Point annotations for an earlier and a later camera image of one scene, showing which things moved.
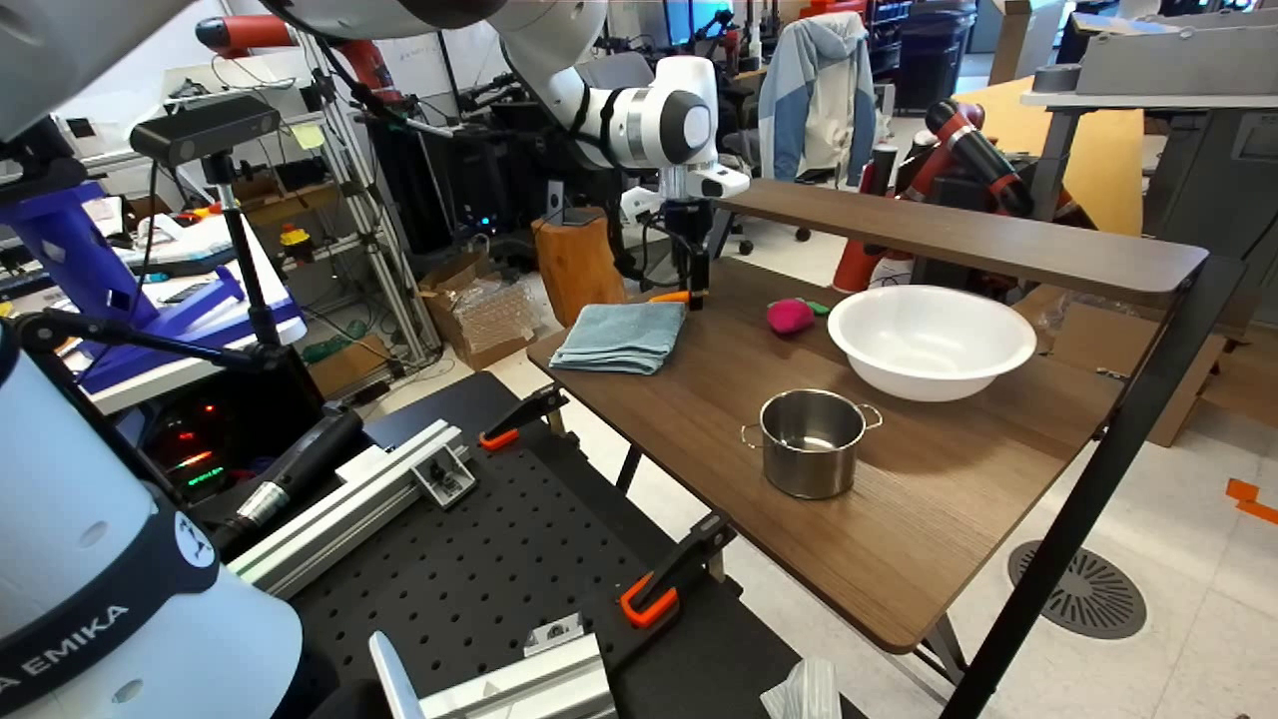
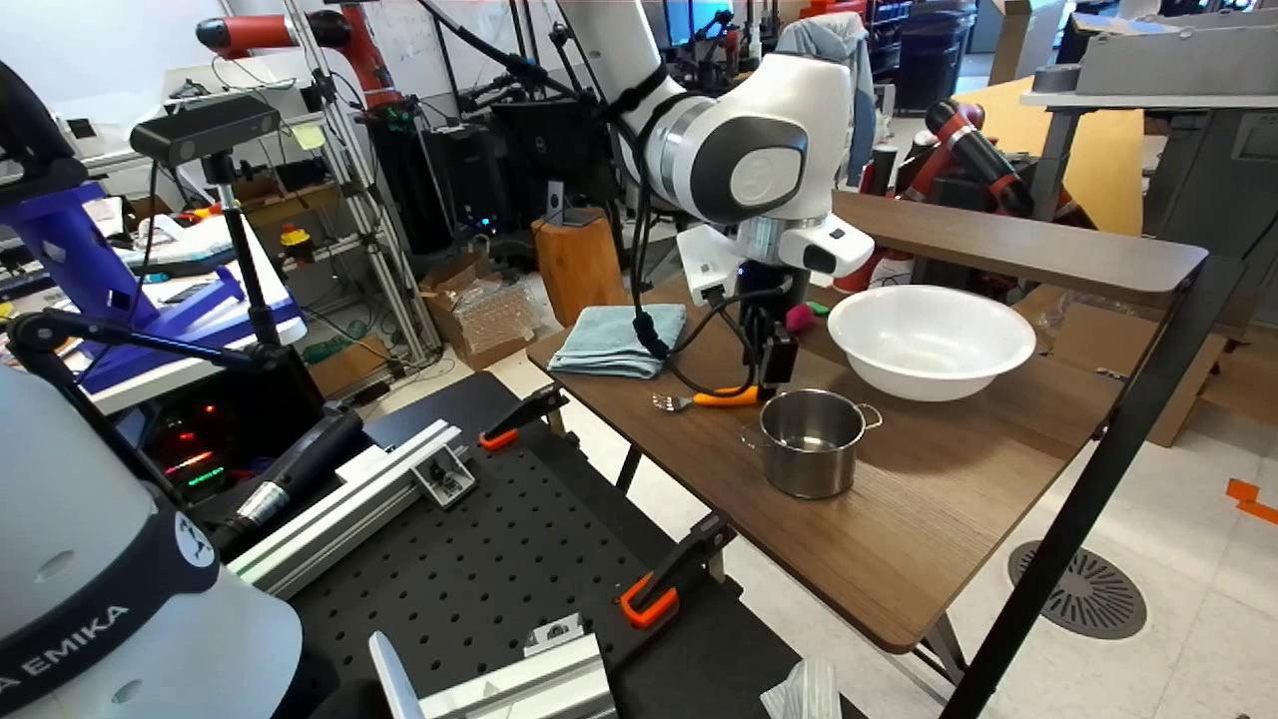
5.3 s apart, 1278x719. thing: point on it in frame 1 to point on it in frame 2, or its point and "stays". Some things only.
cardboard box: (490, 309) stays
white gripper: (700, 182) to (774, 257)
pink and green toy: (792, 319) stays
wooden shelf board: (977, 239) stays
